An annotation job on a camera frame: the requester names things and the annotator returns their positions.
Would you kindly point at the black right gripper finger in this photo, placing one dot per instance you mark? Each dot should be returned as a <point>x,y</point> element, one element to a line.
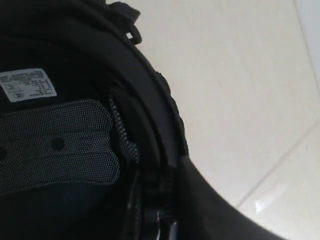
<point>204,215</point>

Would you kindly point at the black helmet with tinted visor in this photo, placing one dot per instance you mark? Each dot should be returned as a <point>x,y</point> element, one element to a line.
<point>90,137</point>

